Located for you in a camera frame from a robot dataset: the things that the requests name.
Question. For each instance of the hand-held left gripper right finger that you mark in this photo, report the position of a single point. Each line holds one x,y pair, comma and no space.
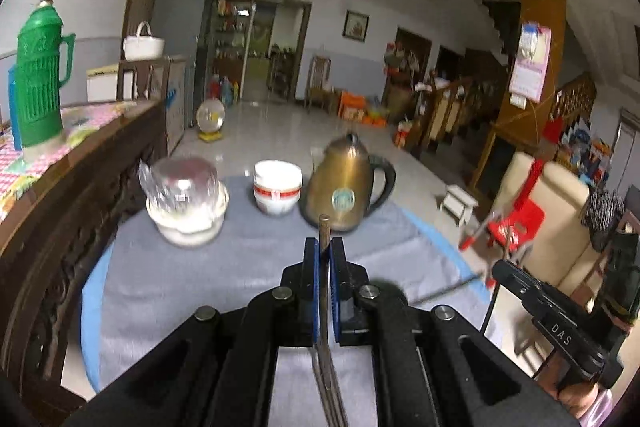
339,297

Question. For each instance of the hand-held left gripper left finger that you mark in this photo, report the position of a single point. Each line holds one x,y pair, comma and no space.
311,297

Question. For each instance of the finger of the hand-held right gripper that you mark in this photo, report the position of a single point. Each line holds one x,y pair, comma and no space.
515,279

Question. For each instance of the person's right hand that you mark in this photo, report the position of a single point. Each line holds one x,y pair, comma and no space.
580,402

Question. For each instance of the red child chair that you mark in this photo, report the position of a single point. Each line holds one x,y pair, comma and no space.
520,219

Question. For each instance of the beige armchair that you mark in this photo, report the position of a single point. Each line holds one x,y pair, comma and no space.
565,212

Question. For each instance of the small white stool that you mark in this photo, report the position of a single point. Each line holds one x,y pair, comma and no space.
457,202

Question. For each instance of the white bowl red band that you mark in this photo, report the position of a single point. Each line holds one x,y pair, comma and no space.
277,174
275,203

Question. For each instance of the grey tablecloth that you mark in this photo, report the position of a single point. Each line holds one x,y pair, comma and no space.
200,287

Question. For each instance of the bronze electric kettle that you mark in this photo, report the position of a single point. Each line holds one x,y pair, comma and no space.
340,177

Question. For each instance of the clear plastic bag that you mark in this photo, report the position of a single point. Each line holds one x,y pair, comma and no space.
177,182

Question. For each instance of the wooden stair railing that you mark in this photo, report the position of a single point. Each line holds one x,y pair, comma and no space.
450,112

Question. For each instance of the orange cardboard boxes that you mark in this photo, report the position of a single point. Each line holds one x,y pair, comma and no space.
357,107

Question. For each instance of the small desk fan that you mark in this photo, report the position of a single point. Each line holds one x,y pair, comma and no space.
210,117

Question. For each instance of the wooden dining chair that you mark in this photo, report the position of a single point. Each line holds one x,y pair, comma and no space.
320,77

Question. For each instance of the dark carved wooden sideboard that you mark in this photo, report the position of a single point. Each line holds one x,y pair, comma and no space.
55,247

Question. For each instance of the pantry shelf with bottles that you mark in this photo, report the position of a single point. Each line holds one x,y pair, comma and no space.
227,47

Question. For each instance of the wooden pillar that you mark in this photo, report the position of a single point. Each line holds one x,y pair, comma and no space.
542,2

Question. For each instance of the checkered printed cloth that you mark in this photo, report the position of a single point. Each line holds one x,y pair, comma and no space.
80,122

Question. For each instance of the small white box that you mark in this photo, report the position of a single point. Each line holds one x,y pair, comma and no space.
102,84

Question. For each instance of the white plastic basket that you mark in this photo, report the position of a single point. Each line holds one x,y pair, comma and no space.
144,47

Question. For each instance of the grey refrigerator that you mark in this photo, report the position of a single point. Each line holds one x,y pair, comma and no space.
177,27

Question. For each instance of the green thermos flask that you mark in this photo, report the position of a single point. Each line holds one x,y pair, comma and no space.
40,77

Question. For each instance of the blue thermos flask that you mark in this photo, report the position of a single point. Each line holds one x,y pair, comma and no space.
13,107

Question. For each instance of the pink wall calendar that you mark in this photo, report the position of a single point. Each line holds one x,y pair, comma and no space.
530,67

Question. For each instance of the framed wall picture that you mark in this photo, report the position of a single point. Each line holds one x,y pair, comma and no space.
356,25

